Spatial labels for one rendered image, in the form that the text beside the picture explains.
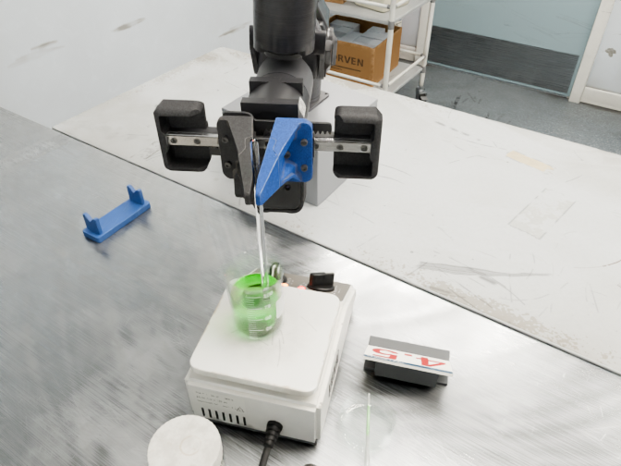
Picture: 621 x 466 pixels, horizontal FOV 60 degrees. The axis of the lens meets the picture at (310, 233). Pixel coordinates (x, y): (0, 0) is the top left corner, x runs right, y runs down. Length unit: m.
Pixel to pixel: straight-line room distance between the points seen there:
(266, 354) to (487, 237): 0.40
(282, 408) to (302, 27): 0.34
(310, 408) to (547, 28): 3.06
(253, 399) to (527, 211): 0.52
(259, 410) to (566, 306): 0.40
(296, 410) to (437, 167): 0.54
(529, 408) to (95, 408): 0.44
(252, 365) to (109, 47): 1.83
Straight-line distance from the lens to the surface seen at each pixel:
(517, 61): 3.49
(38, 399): 0.65
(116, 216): 0.82
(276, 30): 0.50
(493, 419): 0.60
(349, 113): 0.44
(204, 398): 0.53
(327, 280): 0.61
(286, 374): 0.49
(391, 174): 0.89
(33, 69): 2.05
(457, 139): 1.01
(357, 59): 2.75
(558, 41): 3.41
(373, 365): 0.61
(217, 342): 0.52
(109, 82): 2.24
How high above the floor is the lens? 1.39
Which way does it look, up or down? 40 degrees down
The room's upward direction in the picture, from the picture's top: straight up
